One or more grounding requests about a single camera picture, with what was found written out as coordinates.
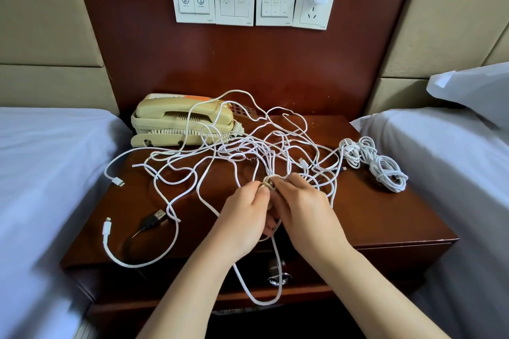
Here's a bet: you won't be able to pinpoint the person's left hand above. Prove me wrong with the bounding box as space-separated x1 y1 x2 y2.
208 181 281 266

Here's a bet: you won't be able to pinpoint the person's right hand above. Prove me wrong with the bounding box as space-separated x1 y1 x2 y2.
269 173 351 268

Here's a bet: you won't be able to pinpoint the tangle of white cables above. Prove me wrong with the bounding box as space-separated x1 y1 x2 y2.
131 90 347 306

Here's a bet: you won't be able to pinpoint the thin black cable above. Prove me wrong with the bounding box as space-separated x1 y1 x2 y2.
123 211 164 260

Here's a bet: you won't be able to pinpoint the dark wooden drawer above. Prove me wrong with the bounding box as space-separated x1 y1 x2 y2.
83 251 438 308

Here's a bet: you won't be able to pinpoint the person's right forearm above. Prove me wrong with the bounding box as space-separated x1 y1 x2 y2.
317 241 450 339

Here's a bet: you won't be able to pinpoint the person's left forearm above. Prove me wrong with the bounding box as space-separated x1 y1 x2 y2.
137 243 248 339

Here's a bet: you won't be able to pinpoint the wooden nightstand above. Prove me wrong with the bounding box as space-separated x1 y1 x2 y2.
61 114 460 339

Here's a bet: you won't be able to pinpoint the white crumpled bag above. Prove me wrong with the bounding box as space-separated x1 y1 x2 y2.
210 305 279 316

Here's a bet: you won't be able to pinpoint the right bed white sheet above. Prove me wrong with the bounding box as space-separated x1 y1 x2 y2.
350 106 509 339

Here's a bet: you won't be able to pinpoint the bed white sheet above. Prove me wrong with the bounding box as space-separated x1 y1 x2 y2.
350 106 509 339
0 106 132 339

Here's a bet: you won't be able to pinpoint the left bed white sheet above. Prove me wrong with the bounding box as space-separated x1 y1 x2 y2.
0 106 132 339

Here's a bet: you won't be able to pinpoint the white pillow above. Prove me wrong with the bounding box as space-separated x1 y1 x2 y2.
427 62 509 129

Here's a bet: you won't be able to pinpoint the beige padded headboard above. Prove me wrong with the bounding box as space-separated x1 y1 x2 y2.
366 0 509 117
0 0 120 113

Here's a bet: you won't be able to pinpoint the metal ring drawer handle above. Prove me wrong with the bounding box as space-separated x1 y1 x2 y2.
267 259 292 287

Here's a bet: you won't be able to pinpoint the beige corded telephone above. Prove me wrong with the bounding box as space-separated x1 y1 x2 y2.
130 93 246 148

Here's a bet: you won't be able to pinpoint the dark wooden wall panel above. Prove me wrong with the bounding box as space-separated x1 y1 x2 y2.
69 0 423 121

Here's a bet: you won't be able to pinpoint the white triple rocker wall switch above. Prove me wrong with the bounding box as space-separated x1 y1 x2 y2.
255 0 297 28

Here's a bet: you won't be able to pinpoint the white double rocker wall switch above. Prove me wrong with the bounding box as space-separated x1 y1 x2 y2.
214 0 256 26

